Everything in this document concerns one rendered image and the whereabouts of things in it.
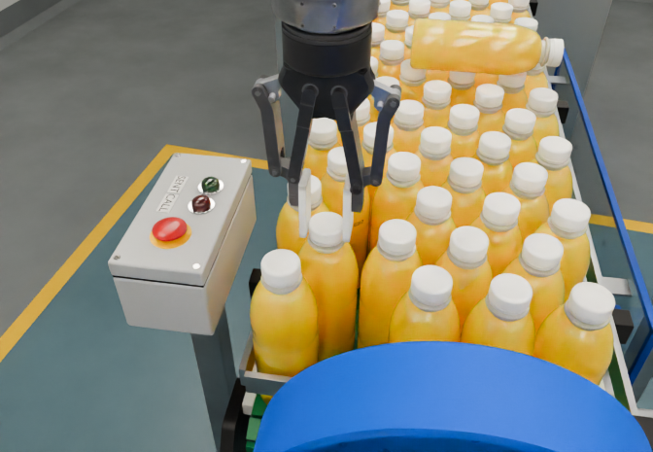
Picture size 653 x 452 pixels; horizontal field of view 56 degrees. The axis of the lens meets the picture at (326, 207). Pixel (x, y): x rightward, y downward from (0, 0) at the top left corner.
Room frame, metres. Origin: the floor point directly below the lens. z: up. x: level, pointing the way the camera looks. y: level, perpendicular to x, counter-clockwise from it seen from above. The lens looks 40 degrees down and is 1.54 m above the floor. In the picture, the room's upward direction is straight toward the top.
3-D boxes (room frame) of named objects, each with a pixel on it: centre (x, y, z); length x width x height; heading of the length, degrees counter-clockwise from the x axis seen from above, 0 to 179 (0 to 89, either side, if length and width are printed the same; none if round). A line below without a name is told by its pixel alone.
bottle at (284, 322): (0.43, 0.05, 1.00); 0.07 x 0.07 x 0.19
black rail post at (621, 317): (0.47, -0.35, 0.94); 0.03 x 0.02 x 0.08; 171
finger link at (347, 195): (0.48, -0.02, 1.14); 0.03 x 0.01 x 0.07; 171
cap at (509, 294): (0.39, -0.17, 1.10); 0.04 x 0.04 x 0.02
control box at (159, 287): (0.53, 0.16, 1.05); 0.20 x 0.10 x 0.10; 171
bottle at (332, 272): (0.49, 0.00, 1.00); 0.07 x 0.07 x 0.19
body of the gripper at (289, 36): (0.48, 0.00, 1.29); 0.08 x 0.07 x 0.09; 81
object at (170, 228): (0.48, 0.17, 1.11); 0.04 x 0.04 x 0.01
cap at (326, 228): (0.49, 0.00, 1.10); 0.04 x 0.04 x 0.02
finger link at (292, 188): (0.49, 0.04, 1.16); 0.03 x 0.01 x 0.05; 81
